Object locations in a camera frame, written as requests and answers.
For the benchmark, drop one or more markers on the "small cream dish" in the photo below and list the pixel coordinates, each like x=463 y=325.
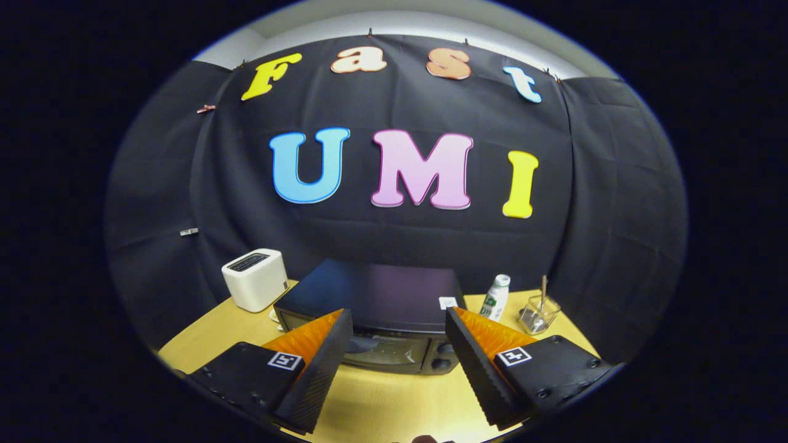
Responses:
x=274 y=315

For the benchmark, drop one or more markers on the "white bottle green label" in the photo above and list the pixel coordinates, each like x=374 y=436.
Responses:
x=494 y=301

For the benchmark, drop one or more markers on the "wooden stick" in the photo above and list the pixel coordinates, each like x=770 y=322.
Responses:
x=544 y=289

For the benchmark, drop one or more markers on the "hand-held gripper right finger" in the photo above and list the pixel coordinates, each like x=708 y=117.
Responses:
x=474 y=369

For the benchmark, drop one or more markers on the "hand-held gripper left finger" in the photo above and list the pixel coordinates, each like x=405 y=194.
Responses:
x=320 y=369

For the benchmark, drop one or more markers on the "white bread toaster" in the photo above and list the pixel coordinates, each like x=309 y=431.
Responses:
x=255 y=283

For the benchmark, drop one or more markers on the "black toaster oven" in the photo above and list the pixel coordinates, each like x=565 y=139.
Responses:
x=394 y=289

